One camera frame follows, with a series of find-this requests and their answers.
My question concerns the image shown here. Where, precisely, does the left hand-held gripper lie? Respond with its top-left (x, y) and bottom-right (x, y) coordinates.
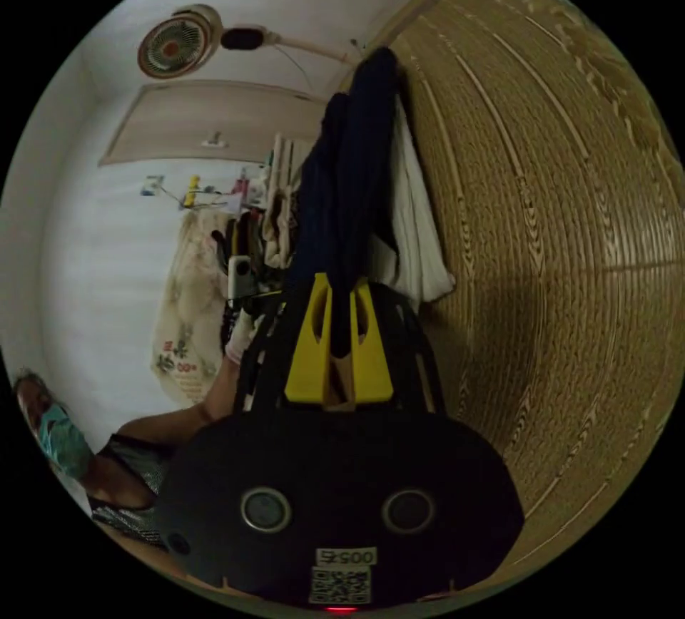
top-left (210, 212), bottom-right (285, 358)

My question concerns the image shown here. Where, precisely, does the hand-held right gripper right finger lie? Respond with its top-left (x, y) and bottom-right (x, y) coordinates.
top-left (350, 280), bottom-right (395, 402)

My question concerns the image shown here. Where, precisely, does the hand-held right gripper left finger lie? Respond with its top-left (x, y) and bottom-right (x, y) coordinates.
top-left (284, 272), bottom-right (335, 407)

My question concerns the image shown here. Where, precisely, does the black white red short-sleeve shirt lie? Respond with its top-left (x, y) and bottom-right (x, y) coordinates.
top-left (282, 46), bottom-right (457, 359)

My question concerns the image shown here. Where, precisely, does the person's left forearm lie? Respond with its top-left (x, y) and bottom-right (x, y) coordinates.
top-left (179, 355), bottom-right (243, 425)

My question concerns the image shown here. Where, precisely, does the person's left hand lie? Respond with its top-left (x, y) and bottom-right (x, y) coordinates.
top-left (224, 307), bottom-right (268, 365)

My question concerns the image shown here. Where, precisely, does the pile of clothes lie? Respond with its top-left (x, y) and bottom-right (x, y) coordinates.
top-left (260, 133), bottom-right (318, 270)

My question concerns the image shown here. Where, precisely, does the floral printed hanging cloth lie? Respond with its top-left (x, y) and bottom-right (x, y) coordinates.
top-left (151, 208), bottom-right (238, 407)

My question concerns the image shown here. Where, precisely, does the beige door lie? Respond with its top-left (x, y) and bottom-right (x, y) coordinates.
top-left (98, 79), bottom-right (328, 167)

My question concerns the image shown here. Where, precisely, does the bed with woven mat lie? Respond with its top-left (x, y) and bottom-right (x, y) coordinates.
top-left (367, 0), bottom-right (684, 569)

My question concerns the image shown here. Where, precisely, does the person's body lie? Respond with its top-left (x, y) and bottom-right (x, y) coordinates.
top-left (12, 368), bottom-right (181, 551)

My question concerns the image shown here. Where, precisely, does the wall rack with small items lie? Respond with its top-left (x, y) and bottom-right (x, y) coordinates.
top-left (141, 172), bottom-right (268, 215)

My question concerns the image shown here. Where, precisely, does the wall fan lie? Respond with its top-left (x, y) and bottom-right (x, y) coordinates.
top-left (136, 4), bottom-right (366, 81)

